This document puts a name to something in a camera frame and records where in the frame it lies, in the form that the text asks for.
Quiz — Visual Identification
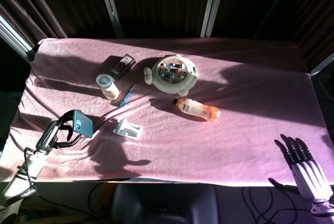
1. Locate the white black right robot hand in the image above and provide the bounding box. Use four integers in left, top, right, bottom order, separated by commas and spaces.
268, 134, 332, 204

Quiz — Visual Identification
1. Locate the black grey left robot hand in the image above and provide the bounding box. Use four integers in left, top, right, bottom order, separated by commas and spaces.
35, 111, 88, 156

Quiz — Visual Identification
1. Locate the black smartphone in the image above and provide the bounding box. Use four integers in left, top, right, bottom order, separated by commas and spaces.
72, 110, 94, 139

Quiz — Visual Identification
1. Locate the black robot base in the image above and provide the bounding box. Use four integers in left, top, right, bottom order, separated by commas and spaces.
111, 183, 220, 224

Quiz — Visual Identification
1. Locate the white plastic bracket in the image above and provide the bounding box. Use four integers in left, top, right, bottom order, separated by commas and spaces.
113, 116, 144, 141

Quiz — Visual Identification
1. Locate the mayonnaise squeeze bottle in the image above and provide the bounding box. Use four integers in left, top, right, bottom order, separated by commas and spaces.
96, 74, 120, 101

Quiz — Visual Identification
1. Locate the dark red box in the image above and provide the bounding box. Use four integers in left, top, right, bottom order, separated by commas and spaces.
108, 54, 136, 80

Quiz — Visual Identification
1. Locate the pink fuzzy table cloth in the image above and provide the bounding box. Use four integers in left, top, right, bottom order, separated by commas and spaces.
0, 37, 334, 188

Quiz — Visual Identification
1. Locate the orange drink plastic bottle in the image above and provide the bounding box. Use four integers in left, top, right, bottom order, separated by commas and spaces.
172, 98, 221, 123

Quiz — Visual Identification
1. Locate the white round fishing toy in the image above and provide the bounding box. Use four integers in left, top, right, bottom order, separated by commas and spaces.
143, 54, 198, 97

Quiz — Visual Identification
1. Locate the black floor cable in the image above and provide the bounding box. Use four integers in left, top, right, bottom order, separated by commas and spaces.
33, 182, 105, 214
242, 186, 314, 224

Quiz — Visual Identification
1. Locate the blue handled screwdriver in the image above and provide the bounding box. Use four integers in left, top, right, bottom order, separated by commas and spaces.
118, 82, 138, 108

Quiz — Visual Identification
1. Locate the grey slanted frame rail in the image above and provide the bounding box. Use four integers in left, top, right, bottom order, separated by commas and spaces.
0, 15, 36, 62

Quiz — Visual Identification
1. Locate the grey metal frame post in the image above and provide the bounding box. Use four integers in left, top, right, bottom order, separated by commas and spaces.
96, 0, 124, 39
200, 0, 228, 38

